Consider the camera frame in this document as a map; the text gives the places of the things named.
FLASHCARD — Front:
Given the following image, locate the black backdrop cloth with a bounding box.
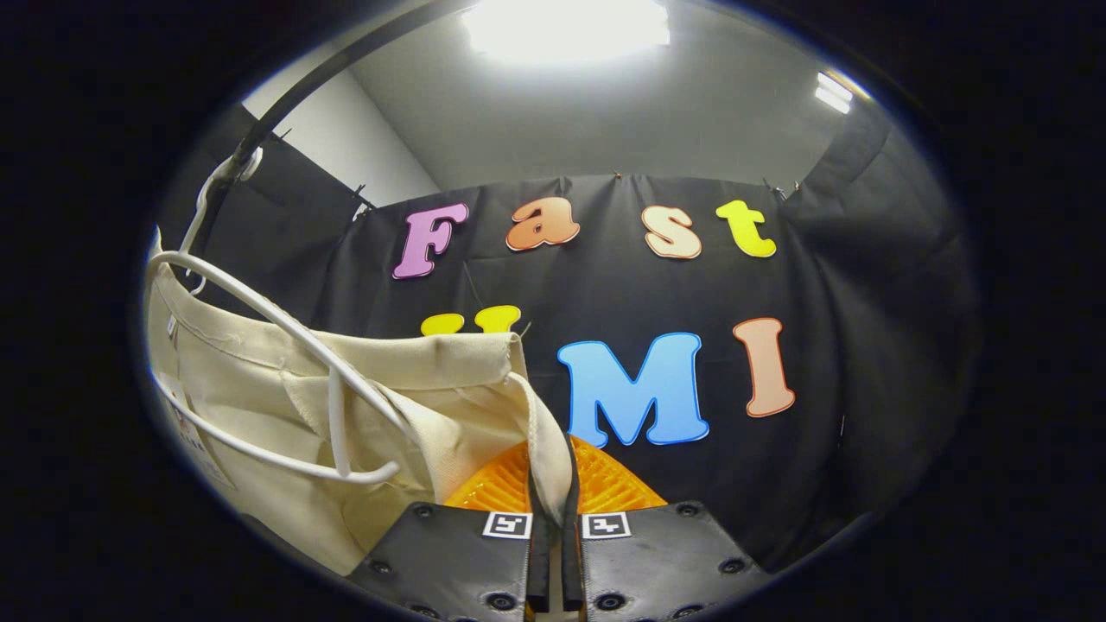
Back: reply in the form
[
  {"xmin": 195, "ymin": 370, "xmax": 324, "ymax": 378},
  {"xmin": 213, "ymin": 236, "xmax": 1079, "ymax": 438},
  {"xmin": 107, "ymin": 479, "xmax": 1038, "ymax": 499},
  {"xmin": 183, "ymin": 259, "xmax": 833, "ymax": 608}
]
[{"xmin": 156, "ymin": 95, "xmax": 982, "ymax": 575}]

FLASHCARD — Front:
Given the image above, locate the small ceiling light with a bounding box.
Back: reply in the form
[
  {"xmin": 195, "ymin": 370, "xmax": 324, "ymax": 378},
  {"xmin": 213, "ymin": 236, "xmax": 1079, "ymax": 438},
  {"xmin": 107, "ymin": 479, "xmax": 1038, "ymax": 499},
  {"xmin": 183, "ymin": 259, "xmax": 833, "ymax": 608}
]
[{"xmin": 812, "ymin": 71, "xmax": 856, "ymax": 115}]

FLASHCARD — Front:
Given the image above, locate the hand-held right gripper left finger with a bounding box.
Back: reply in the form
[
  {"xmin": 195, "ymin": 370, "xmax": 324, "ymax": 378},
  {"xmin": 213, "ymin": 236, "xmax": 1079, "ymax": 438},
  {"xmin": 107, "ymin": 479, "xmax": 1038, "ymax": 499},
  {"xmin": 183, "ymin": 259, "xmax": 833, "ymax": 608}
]
[{"xmin": 346, "ymin": 439, "xmax": 551, "ymax": 622}]

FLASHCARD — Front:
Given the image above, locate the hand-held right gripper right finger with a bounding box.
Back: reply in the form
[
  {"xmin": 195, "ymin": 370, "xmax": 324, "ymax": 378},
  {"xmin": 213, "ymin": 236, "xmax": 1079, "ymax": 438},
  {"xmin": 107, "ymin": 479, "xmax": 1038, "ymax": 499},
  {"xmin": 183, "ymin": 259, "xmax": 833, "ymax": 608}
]
[{"xmin": 560, "ymin": 432, "xmax": 772, "ymax": 622}]

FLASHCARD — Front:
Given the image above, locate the cream long-sleeved shirt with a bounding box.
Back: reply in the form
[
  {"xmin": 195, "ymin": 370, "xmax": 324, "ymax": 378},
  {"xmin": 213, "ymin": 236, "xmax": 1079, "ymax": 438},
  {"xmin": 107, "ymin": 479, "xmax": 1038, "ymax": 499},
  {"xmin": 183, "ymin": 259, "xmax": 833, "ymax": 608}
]
[{"xmin": 143, "ymin": 226, "xmax": 575, "ymax": 578}]

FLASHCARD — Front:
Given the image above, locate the large ceiling light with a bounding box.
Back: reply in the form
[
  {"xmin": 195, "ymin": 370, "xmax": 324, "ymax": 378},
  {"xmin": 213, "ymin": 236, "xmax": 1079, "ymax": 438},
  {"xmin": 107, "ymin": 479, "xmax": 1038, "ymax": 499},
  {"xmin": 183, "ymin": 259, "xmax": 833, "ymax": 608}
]
[{"xmin": 462, "ymin": 0, "xmax": 673, "ymax": 66}]

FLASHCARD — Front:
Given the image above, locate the black clothes rack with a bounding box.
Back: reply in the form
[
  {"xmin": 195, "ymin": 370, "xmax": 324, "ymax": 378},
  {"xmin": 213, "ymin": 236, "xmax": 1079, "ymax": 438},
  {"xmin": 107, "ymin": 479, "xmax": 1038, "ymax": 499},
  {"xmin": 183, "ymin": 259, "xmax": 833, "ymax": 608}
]
[{"xmin": 160, "ymin": 0, "xmax": 485, "ymax": 260}]

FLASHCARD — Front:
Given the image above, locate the white hanger with shirt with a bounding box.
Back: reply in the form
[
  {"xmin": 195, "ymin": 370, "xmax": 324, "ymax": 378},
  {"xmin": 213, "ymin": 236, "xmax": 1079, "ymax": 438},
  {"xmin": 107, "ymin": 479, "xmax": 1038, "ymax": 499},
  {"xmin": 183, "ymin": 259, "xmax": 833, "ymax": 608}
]
[{"xmin": 145, "ymin": 147, "xmax": 414, "ymax": 486}]

